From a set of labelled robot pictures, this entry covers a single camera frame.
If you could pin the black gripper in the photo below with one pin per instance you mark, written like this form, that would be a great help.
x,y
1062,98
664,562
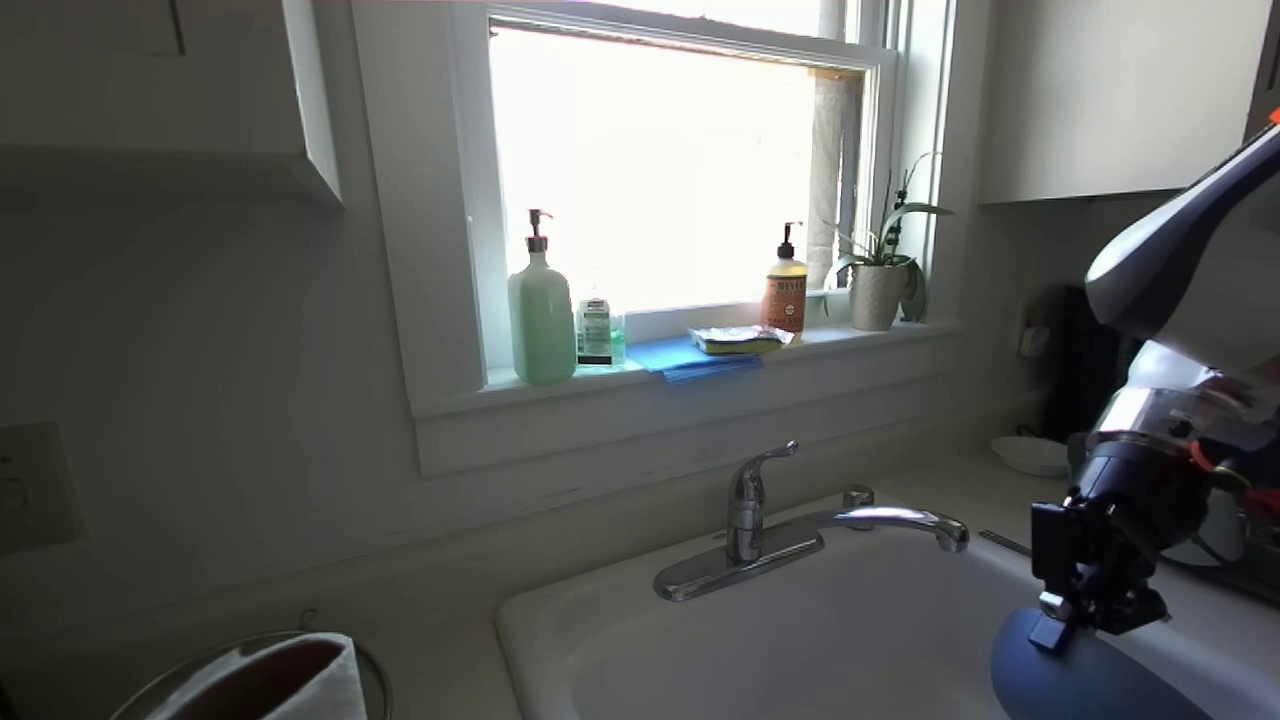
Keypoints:
x,y
1142,486

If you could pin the dark blue plate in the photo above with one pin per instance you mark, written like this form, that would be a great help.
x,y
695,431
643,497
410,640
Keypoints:
x,y
1080,680

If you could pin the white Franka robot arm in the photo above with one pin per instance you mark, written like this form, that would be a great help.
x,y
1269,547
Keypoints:
x,y
1175,266

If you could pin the white sink basin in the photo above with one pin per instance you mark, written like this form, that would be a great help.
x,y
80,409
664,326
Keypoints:
x,y
801,640

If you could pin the white container with brown contents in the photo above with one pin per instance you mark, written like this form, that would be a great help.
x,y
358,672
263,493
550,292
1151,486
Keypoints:
x,y
281,680

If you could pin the black coffee maker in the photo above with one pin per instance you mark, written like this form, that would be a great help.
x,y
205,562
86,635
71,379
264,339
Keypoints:
x,y
1080,360

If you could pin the chrome faucet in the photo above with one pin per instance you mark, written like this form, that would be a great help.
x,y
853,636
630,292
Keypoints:
x,y
755,535

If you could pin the white plant pot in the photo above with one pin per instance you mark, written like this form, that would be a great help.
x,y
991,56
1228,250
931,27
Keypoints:
x,y
876,299

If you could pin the green houseplant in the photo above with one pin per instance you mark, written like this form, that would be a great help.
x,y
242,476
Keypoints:
x,y
894,222

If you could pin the orange soap pump bottle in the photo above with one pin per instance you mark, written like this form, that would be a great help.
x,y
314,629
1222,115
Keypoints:
x,y
787,292

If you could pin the blue cloth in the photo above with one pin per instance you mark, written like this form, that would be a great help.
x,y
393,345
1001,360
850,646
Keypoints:
x,y
683,360

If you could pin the white upper cabinet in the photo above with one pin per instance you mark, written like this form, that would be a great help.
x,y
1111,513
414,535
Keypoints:
x,y
163,92
1122,92

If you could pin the small green jar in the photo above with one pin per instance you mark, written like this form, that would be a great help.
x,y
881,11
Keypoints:
x,y
594,334

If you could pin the white framed window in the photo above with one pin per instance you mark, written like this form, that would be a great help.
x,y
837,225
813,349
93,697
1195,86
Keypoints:
x,y
653,162

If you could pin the green soap pump bottle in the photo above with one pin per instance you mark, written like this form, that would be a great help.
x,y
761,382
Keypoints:
x,y
541,326

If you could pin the white wall outlet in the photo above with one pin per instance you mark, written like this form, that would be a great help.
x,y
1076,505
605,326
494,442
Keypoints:
x,y
33,486

